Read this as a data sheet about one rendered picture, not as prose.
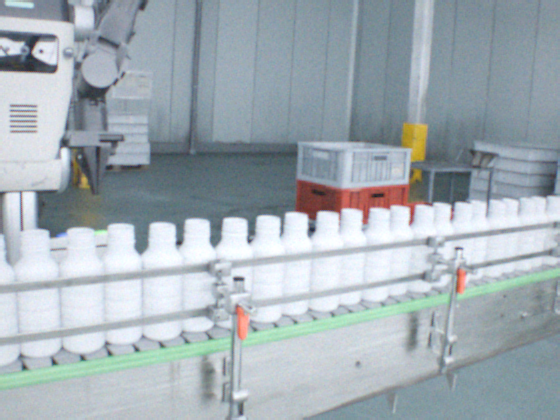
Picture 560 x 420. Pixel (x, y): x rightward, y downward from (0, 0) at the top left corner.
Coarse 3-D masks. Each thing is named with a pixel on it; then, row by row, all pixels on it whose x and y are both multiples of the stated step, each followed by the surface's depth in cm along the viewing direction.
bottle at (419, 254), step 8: (416, 208) 110; (424, 208) 109; (432, 208) 110; (416, 216) 110; (424, 216) 109; (432, 216) 110; (416, 224) 110; (424, 224) 109; (432, 224) 110; (416, 232) 109; (424, 232) 109; (432, 232) 109; (416, 248) 109; (424, 248) 109; (432, 248) 110; (416, 256) 110; (424, 256) 109; (416, 264) 110; (424, 264) 110; (416, 272) 110; (408, 288) 111; (416, 288) 110; (424, 288) 111
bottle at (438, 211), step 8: (440, 208) 113; (448, 208) 113; (440, 216) 113; (448, 216) 113; (440, 224) 113; (448, 224) 113; (440, 232) 112; (448, 232) 113; (440, 248) 113; (448, 248) 114; (448, 256) 114; (440, 280) 114
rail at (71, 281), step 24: (408, 240) 105; (456, 240) 113; (192, 264) 81; (240, 264) 86; (264, 264) 88; (480, 264) 119; (0, 288) 67; (24, 288) 69; (48, 288) 70; (336, 288) 97; (360, 288) 100; (192, 312) 83; (0, 336) 68; (24, 336) 70; (48, 336) 71
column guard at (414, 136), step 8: (408, 128) 1074; (416, 128) 1062; (424, 128) 1074; (408, 136) 1076; (416, 136) 1066; (424, 136) 1078; (408, 144) 1077; (416, 144) 1070; (424, 144) 1082; (416, 152) 1073; (416, 160) 1077; (416, 176) 1085
